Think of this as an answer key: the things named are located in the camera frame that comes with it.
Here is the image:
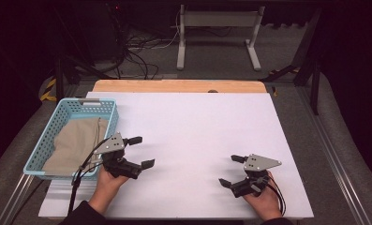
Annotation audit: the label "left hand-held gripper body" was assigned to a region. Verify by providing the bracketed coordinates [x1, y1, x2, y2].
[94, 131, 143, 180]

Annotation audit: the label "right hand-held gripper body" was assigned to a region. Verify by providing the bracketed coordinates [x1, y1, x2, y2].
[230, 153, 283, 199]

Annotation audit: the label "beige pants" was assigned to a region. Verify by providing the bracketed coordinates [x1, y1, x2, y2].
[42, 116, 110, 176]

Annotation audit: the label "light blue plastic basket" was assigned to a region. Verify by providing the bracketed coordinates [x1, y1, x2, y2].
[22, 97, 120, 181]

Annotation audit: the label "person's right hand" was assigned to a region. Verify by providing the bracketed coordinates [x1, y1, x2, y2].
[243, 171, 283, 221]

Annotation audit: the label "person's left hand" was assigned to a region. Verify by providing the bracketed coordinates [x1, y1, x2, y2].
[88, 165, 130, 216]

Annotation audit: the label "white table mat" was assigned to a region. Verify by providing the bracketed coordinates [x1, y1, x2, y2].
[37, 91, 315, 219]

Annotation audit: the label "wooden table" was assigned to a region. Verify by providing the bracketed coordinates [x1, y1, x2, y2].
[92, 79, 268, 94]

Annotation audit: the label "yellow black striped tape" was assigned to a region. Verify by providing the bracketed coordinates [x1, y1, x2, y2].
[38, 78, 58, 103]

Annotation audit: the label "black metal stand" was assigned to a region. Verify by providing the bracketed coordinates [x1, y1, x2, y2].
[261, 6, 324, 116]
[53, 55, 112, 101]

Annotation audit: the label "white metal stand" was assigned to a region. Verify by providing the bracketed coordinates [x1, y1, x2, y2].
[176, 4, 266, 71]

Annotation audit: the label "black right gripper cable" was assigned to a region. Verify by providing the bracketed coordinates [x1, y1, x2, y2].
[265, 173, 287, 218]

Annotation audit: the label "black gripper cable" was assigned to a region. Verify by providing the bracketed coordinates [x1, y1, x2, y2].
[67, 137, 113, 218]
[265, 173, 287, 218]

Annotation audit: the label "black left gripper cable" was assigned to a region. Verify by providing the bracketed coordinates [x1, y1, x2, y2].
[67, 137, 113, 218]

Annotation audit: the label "aluminium rail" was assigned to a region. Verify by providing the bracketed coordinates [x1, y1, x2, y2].
[299, 87, 372, 225]
[0, 172, 36, 225]

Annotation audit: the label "bundle of floor cables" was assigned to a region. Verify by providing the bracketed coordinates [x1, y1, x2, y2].
[112, 3, 182, 81]

